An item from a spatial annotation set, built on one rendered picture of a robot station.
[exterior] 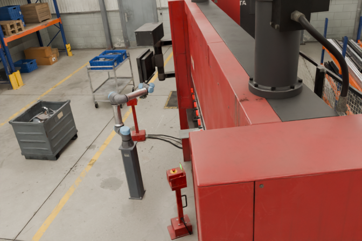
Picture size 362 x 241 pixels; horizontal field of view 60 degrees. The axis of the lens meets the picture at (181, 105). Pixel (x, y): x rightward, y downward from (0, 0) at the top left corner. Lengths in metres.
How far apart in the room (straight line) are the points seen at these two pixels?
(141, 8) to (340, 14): 5.99
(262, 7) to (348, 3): 9.47
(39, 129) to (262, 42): 4.41
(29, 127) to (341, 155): 4.79
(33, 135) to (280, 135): 4.67
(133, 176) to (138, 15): 7.49
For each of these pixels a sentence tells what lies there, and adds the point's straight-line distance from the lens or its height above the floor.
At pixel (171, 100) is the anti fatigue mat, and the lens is 6.63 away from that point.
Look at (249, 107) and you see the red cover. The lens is 1.09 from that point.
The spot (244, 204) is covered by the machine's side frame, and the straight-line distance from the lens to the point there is 0.82.
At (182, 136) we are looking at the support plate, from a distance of 3.43.
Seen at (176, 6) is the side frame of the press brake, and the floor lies 2.23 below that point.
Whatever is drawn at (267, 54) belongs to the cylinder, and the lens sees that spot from 1.12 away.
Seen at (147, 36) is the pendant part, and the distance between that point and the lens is 4.10.
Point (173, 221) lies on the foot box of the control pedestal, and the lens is 3.72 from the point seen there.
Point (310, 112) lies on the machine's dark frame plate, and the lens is 1.08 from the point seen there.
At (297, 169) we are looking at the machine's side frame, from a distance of 0.82.
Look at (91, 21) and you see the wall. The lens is 11.50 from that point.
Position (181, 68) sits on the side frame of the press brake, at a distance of 4.05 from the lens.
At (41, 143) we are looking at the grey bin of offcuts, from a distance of 5.33.
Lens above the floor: 2.79
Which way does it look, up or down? 26 degrees down
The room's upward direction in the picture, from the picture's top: 5 degrees counter-clockwise
